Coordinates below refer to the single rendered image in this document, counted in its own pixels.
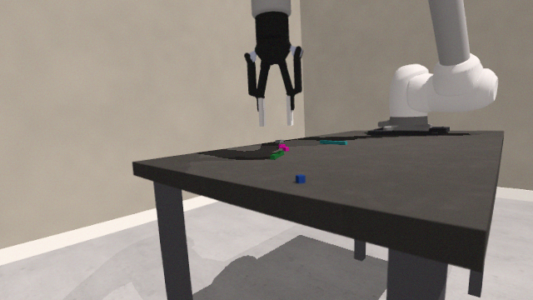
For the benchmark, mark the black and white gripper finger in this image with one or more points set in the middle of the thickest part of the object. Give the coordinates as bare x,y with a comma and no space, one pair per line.
296,52
254,89

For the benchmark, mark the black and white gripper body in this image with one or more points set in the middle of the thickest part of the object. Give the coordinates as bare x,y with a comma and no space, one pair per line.
272,29

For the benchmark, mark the small blue cube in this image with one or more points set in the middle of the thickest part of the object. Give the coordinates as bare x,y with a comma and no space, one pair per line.
300,178

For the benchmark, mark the green rod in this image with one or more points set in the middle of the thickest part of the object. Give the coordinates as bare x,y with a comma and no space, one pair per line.
276,155

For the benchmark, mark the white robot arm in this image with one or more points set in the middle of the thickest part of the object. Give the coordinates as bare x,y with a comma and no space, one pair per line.
458,84

